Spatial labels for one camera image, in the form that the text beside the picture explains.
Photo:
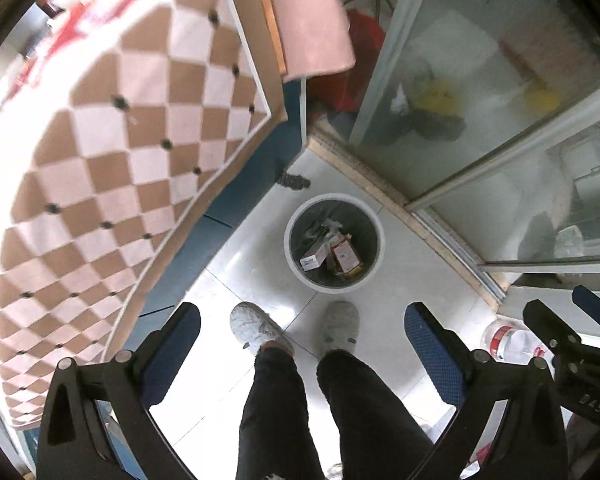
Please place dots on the grey slipper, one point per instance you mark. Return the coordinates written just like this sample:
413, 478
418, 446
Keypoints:
255, 327
341, 325

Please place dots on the grey left slipper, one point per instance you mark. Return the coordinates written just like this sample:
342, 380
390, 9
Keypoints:
255, 327

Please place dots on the white cardboard box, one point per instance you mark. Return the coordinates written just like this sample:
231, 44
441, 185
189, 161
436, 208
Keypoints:
314, 258

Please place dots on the cartons inside bin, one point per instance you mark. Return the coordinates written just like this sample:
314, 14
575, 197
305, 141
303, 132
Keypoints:
346, 256

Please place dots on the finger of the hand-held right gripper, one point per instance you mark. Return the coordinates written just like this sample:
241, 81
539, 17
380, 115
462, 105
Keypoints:
595, 305
547, 322

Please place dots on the glass sliding door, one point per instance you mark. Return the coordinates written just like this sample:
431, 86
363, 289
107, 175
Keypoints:
480, 60

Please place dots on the person's right leg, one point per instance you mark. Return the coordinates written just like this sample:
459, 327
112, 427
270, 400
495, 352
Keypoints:
365, 410

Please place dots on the white bin with dark liner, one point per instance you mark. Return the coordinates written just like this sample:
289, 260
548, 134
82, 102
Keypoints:
330, 210

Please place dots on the clear plastic jar red label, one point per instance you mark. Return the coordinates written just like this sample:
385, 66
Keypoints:
511, 342

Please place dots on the yellow object behind glass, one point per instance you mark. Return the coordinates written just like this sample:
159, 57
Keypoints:
542, 99
437, 95

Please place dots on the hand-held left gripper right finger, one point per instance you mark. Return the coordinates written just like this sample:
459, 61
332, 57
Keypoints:
434, 355

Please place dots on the wooden board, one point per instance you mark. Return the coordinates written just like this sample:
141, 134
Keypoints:
275, 15

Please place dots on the grey right slipper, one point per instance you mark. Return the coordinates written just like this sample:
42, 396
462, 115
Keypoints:
341, 325

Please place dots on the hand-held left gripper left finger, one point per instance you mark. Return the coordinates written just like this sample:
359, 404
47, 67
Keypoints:
172, 355

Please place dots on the red chair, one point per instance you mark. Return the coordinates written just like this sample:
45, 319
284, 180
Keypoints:
362, 55

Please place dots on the crumpled clear plastic wrap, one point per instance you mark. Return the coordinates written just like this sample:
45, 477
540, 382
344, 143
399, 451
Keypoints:
325, 226

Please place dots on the person's leg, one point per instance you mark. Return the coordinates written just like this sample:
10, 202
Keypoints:
275, 410
365, 410

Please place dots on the blue bed frame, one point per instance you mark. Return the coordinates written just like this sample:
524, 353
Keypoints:
260, 170

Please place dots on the brown white checkered blanket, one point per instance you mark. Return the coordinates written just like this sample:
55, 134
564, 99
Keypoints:
105, 160

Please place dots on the person's left leg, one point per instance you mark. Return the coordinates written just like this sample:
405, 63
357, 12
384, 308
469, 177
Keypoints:
275, 410

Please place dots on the pink cloth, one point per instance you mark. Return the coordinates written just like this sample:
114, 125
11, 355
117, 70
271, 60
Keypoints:
312, 15

